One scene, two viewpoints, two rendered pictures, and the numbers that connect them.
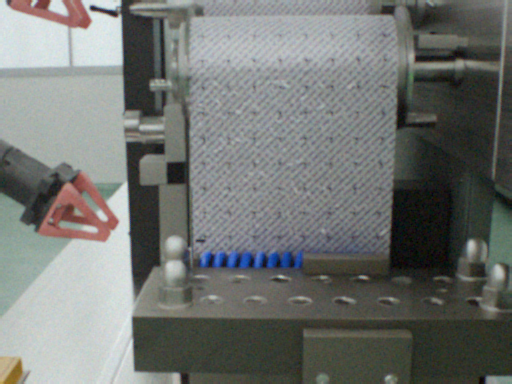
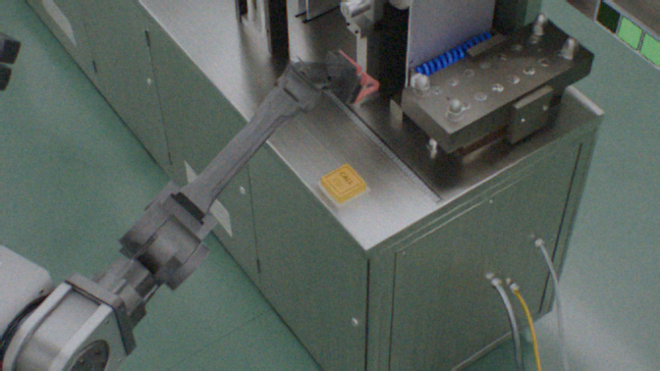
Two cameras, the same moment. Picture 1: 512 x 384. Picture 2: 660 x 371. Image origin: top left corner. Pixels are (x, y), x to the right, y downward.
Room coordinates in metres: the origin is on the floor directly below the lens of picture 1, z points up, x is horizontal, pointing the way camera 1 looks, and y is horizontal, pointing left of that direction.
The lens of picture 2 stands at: (-0.33, 1.19, 2.62)
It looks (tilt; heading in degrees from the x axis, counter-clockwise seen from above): 49 degrees down; 322
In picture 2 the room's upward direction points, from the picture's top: 2 degrees counter-clockwise
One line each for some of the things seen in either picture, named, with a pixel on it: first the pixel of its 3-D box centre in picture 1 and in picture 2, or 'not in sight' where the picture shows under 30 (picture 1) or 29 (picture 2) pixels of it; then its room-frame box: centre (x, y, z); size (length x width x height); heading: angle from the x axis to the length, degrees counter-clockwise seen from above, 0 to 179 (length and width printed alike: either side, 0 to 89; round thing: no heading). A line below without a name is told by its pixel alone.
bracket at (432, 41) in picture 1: (438, 40); not in sight; (0.90, -0.29, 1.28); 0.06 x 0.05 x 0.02; 86
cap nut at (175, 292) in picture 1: (175, 282); (455, 108); (0.70, 0.03, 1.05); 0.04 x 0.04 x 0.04
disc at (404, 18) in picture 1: (399, 69); not in sight; (0.90, -0.24, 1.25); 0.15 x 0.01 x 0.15; 176
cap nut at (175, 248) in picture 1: (175, 255); (422, 83); (0.79, 0.03, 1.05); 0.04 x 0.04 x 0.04
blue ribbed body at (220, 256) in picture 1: (290, 266); (455, 55); (0.83, -0.10, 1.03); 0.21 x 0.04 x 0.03; 86
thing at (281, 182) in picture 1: (291, 192); (452, 21); (0.85, -0.11, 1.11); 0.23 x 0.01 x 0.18; 86
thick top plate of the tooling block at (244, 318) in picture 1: (331, 316); (497, 81); (0.73, -0.13, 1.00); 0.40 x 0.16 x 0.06; 86
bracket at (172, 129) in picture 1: (165, 220); (362, 46); (0.96, 0.05, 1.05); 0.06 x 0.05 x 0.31; 86
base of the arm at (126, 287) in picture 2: not in sight; (117, 296); (0.47, 0.90, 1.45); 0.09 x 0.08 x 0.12; 18
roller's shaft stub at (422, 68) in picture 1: (431, 68); not in sight; (0.90, -0.28, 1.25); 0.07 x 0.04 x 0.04; 86
